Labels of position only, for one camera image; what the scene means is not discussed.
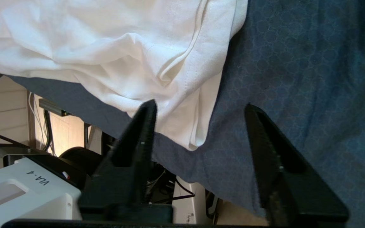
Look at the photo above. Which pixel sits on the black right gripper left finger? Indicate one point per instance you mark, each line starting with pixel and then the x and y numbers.
pixel 122 183

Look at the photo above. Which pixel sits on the white t-shirt blue print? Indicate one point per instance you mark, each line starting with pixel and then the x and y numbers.
pixel 106 47

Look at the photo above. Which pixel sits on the blue bed with headboard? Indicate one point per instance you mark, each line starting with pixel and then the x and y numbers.
pixel 296 79

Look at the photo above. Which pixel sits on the black robot body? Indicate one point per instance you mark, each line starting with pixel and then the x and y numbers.
pixel 81 158

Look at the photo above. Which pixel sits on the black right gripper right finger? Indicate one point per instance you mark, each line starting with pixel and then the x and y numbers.
pixel 296 196

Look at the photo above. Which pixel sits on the white robot chassis cover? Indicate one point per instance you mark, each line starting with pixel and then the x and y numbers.
pixel 11 202

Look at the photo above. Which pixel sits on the small black box green light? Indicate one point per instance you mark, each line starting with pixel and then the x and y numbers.
pixel 51 107

